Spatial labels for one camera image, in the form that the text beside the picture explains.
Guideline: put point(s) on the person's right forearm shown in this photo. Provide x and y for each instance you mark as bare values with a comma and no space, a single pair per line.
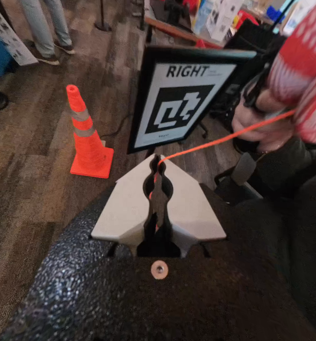
286,170

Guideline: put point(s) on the black framed floor sign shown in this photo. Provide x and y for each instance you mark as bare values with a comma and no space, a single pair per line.
184,101

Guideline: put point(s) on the orange striped traffic cone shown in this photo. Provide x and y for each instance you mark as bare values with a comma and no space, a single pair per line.
88,144

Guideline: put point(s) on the white printed box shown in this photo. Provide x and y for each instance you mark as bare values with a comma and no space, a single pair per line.
222,16

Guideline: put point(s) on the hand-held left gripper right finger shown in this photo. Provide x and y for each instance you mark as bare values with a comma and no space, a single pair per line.
195,213

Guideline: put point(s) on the person's right hand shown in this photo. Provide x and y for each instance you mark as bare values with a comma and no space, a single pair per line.
259,122

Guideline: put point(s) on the brown work table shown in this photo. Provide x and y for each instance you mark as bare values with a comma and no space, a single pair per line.
179,32

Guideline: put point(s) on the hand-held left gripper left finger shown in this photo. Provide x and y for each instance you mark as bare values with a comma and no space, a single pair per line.
120,213

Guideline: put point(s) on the printed paper sheet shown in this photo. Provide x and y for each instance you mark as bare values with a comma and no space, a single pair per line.
8,34

